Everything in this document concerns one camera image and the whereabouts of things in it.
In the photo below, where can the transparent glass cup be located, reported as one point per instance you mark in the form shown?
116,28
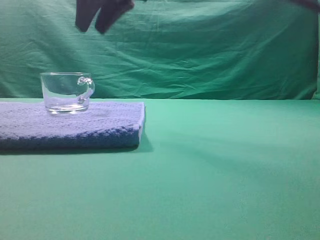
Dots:
66,92

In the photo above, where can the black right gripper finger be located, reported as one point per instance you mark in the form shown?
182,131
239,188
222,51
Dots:
110,12

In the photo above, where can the folded blue towel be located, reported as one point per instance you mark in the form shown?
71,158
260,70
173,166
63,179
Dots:
105,125

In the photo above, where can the green backdrop cloth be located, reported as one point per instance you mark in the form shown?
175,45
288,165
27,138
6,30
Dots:
166,49

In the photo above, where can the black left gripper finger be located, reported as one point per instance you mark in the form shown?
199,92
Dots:
85,12

